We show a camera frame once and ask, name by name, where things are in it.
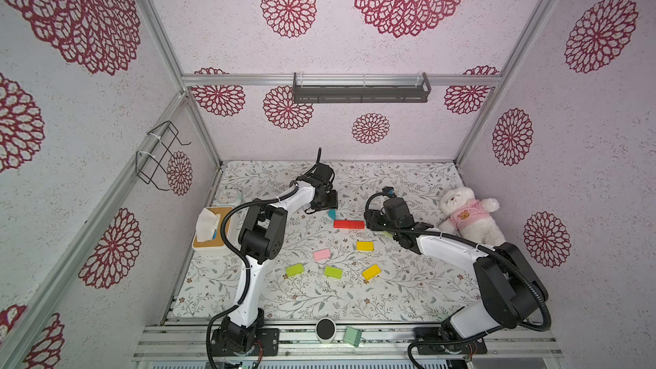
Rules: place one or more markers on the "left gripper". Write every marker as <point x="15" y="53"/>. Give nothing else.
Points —
<point x="334" y="202"/>

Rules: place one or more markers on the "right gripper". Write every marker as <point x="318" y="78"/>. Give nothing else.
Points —
<point x="374" y="219"/>

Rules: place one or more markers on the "yellow rectangular block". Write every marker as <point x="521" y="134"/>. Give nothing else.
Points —
<point x="365" y="246"/>

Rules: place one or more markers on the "red block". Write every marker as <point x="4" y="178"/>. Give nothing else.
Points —
<point x="341" y="224"/>
<point x="356" y="225"/>

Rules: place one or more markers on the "pink block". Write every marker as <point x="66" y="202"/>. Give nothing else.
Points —
<point x="322" y="255"/>

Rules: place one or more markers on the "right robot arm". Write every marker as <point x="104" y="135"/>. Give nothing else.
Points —
<point x="511" y="294"/>

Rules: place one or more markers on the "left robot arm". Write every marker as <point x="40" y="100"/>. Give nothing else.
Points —
<point x="255" y="232"/>

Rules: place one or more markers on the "yellow block front right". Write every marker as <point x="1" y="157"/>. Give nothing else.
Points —
<point x="371" y="272"/>

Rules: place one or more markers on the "green block front centre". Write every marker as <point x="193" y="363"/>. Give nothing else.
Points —
<point x="332" y="272"/>

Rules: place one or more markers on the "green block front left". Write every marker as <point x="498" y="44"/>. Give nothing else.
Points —
<point x="294" y="270"/>

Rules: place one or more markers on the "white teddy bear pink shirt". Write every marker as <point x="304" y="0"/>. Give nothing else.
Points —
<point x="470" y="218"/>

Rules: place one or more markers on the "tissue box wooden lid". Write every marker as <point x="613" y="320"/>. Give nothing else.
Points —
<point x="207" y="241"/>

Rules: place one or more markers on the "black wall shelf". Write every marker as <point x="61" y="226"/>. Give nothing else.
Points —
<point x="418" y="93"/>

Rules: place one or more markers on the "green cube on rail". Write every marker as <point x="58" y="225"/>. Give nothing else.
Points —
<point x="352" y="336"/>

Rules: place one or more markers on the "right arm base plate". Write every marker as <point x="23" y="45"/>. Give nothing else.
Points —
<point x="433" y="340"/>

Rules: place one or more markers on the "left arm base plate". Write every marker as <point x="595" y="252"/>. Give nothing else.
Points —
<point x="252" y="342"/>

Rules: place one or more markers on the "black wire wall rack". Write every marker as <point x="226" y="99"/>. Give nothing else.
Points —
<point x="148" y="163"/>

